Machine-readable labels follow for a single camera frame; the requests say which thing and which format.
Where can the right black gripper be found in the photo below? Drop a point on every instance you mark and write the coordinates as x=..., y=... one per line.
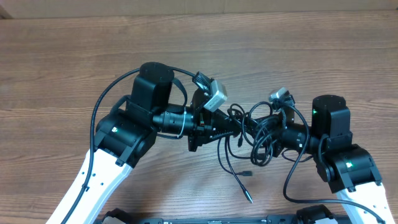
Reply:
x=274, y=135

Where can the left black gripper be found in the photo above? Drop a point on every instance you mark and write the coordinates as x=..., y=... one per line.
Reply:
x=214, y=126

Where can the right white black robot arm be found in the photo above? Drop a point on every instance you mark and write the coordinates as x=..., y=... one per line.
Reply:
x=348, y=169

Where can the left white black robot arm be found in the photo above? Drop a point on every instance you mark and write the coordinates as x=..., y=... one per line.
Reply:
x=120, y=139

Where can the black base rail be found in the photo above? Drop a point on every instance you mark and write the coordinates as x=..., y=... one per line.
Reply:
x=233, y=220

